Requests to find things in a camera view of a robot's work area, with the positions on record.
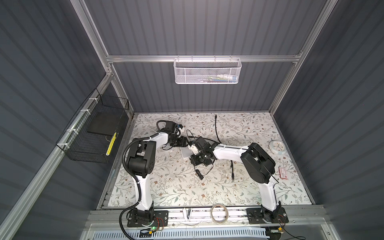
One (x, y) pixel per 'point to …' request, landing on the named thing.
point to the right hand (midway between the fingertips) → (192, 162)
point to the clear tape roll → (227, 215)
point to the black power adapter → (199, 174)
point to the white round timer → (277, 147)
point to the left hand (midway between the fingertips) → (185, 143)
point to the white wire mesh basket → (207, 71)
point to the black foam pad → (105, 123)
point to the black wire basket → (89, 136)
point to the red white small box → (283, 173)
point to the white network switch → (186, 152)
